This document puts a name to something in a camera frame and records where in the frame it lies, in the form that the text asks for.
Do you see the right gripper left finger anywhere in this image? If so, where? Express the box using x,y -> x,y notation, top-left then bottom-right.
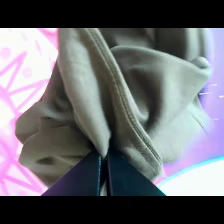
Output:
41,150 -> 103,197

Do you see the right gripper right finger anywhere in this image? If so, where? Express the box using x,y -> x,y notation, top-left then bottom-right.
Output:
106,146 -> 167,197

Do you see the beige shirt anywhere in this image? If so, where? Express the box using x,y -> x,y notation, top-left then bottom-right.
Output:
14,27 -> 213,188

